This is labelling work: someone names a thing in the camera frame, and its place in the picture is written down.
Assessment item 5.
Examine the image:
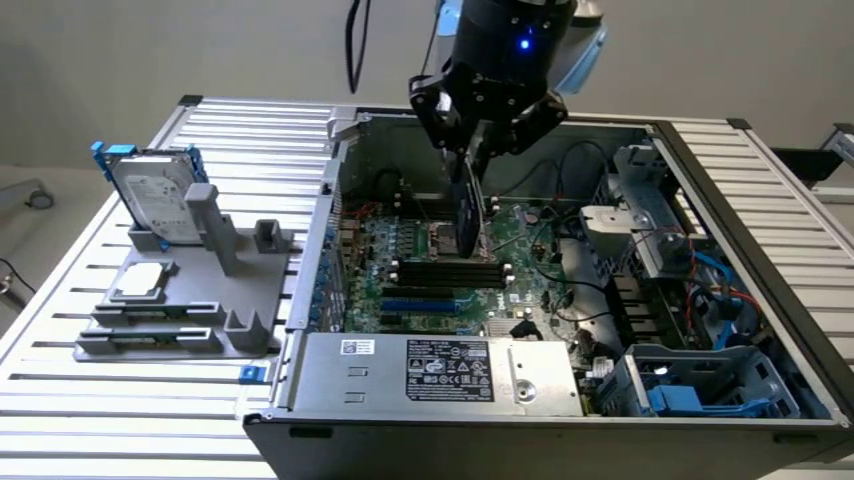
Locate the black looped wire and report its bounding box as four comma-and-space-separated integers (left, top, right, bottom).
558, 141, 617, 202

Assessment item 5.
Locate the green RAM stick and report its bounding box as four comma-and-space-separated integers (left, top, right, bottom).
99, 305, 216, 318
108, 333, 210, 347

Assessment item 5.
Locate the blue expansion slot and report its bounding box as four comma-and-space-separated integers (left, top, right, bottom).
380, 298, 463, 314

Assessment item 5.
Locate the black RAM slot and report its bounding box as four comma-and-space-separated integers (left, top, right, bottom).
395, 265, 508, 275
395, 259, 508, 268
395, 278, 511, 289
395, 272, 510, 282

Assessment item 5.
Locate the silver chipset heatsink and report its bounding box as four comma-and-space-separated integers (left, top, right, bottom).
482, 317, 530, 342

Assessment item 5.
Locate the aluminium side table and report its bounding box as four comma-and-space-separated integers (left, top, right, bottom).
766, 122, 854, 202

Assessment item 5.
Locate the blue disk bracket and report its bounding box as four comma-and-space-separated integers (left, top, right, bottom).
642, 383, 763, 417

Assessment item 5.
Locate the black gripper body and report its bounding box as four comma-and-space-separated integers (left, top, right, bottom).
439, 0, 576, 122

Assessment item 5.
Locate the silver power supply unit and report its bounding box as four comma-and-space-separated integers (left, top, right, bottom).
284, 331, 590, 419

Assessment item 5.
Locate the grey caster wheel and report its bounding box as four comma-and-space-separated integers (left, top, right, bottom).
23, 182, 56, 209

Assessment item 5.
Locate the black expansion slot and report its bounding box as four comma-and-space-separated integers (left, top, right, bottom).
380, 285, 456, 301

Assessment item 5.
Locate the blue data wire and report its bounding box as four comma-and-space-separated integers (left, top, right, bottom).
691, 248, 763, 352

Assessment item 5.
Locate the silver hard disk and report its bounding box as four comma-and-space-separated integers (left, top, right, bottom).
108, 153, 203, 246

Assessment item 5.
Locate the black open PC case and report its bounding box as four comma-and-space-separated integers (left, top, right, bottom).
240, 107, 854, 480

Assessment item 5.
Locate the silver CPU chip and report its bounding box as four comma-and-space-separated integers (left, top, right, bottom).
115, 263, 165, 294

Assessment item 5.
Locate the CPU socket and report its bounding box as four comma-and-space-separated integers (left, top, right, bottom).
426, 222, 499, 262

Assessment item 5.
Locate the thin black floor cable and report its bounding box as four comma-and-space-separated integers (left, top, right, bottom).
0, 257, 39, 312

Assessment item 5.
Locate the green motherboard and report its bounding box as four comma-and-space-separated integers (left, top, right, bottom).
332, 192, 602, 347

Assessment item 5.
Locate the grey parts rack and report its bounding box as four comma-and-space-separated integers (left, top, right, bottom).
71, 182, 299, 364

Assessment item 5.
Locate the grey disk bay cage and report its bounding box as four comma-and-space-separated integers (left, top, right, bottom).
598, 341, 813, 419

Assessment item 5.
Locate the silver disk bay cage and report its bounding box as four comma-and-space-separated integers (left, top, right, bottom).
578, 143, 710, 279

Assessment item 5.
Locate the blue disk caddy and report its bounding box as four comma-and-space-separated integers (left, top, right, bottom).
89, 141, 211, 251

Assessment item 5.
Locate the black hanging cable loop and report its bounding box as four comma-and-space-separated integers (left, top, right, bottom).
344, 0, 374, 95

